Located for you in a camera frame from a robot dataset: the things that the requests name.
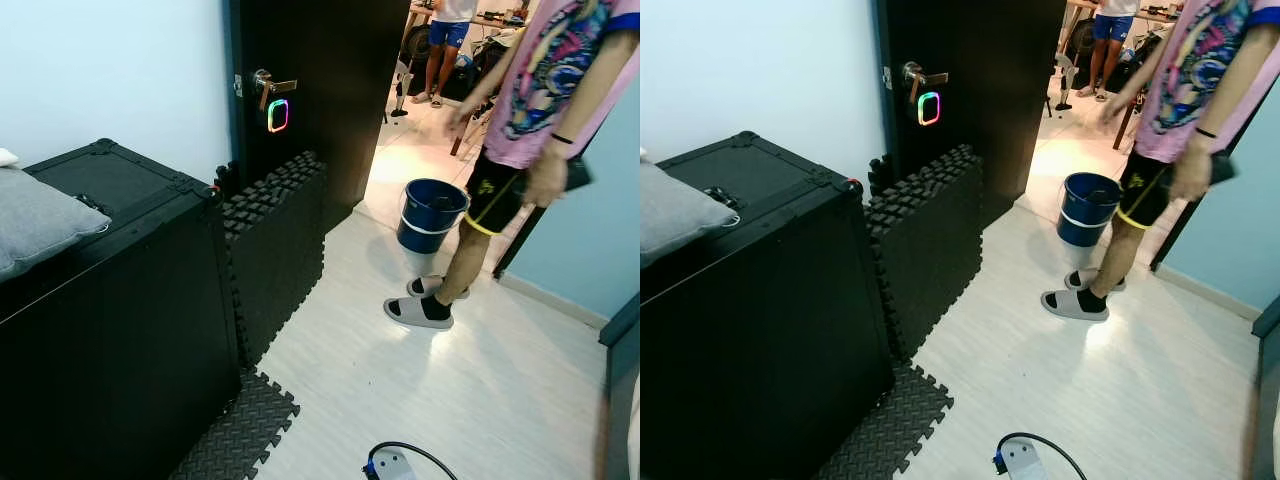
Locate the grey pillow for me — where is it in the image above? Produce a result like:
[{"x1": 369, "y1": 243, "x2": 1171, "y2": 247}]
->
[
  {"x1": 0, "y1": 165, "x2": 112, "y2": 283},
  {"x1": 640, "y1": 160, "x2": 742, "y2": 271}
]

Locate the large black flight case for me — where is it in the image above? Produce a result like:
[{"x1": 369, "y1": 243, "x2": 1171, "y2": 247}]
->
[
  {"x1": 640, "y1": 130, "x2": 897, "y2": 480},
  {"x1": 0, "y1": 138, "x2": 243, "y2": 480}
]

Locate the person in pink shirt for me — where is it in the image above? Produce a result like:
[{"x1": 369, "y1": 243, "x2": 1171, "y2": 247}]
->
[
  {"x1": 383, "y1": 0, "x2": 641, "y2": 332},
  {"x1": 1040, "y1": 0, "x2": 1280, "y2": 323}
]

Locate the blue plastic bucket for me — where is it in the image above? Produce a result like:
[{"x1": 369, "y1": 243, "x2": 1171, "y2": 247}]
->
[
  {"x1": 1056, "y1": 172, "x2": 1124, "y2": 249},
  {"x1": 396, "y1": 178, "x2": 470, "y2": 255}
]

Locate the person in blue shorts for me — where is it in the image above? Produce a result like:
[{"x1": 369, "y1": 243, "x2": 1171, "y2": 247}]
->
[
  {"x1": 410, "y1": 0, "x2": 481, "y2": 107},
  {"x1": 1073, "y1": 0, "x2": 1143, "y2": 102}
]

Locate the black foam mat panel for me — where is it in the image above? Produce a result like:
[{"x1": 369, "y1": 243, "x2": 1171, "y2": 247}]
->
[
  {"x1": 214, "y1": 151, "x2": 329, "y2": 368},
  {"x1": 865, "y1": 144, "x2": 987, "y2": 363}
]

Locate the black foam mat tile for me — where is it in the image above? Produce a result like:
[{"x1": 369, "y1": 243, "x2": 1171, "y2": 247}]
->
[
  {"x1": 815, "y1": 362, "x2": 955, "y2": 480},
  {"x1": 168, "y1": 368, "x2": 301, "y2": 480}
]

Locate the black door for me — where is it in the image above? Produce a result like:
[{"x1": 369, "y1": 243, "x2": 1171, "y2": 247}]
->
[
  {"x1": 874, "y1": 0, "x2": 1069, "y2": 229},
  {"x1": 226, "y1": 0, "x2": 413, "y2": 233}
]

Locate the dark blue bed frame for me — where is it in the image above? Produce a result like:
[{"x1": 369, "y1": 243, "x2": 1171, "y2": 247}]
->
[
  {"x1": 1248, "y1": 295, "x2": 1280, "y2": 480},
  {"x1": 597, "y1": 295, "x2": 641, "y2": 480}
]

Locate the silver door handle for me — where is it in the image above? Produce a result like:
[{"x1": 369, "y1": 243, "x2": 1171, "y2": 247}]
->
[
  {"x1": 250, "y1": 68, "x2": 299, "y2": 113},
  {"x1": 900, "y1": 61, "x2": 950, "y2": 107}
]

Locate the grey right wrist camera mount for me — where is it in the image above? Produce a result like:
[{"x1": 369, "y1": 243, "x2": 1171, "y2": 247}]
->
[
  {"x1": 992, "y1": 440, "x2": 1047, "y2": 480},
  {"x1": 364, "y1": 450, "x2": 417, "y2": 480}
]

